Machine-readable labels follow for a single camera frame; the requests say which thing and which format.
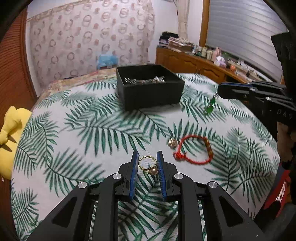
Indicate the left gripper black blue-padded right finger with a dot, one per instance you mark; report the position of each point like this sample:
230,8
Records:
224,218

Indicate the pink bottle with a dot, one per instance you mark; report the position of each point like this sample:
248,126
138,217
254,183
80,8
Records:
216,53

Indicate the person's right hand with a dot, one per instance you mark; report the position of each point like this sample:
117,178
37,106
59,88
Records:
285,142

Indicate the palm leaf print cloth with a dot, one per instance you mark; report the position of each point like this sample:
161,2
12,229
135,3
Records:
84,134

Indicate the wooden sideboard cabinet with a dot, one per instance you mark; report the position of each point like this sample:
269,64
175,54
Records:
180,62

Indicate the stack of folded clothes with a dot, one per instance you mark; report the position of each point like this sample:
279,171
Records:
173,41

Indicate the pink floral sheer curtain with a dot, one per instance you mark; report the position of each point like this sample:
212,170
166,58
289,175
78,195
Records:
65,41

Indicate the floral bed quilt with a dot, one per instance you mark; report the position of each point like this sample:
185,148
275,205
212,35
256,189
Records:
68,83

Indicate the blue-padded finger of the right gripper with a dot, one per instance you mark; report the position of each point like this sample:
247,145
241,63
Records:
228,90

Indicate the green jade pendant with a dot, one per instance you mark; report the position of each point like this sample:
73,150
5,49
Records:
209,108

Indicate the grey window blind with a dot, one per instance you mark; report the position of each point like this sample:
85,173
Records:
244,29

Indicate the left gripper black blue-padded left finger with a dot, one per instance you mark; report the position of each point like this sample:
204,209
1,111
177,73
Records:
91,211

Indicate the brown louvered wardrobe door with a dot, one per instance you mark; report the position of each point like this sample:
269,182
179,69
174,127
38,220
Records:
16,86

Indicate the black square jewelry box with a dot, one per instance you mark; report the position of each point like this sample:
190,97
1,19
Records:
147,86

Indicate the pink tissue box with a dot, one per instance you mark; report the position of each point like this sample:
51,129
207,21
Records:
220,62

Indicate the tied cream curtain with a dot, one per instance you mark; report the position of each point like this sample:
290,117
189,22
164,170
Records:
183,13

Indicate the yellow Pikachu plush toy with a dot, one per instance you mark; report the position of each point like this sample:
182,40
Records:
15,121

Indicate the blue plush toy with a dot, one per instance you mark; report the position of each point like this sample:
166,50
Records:
106,61

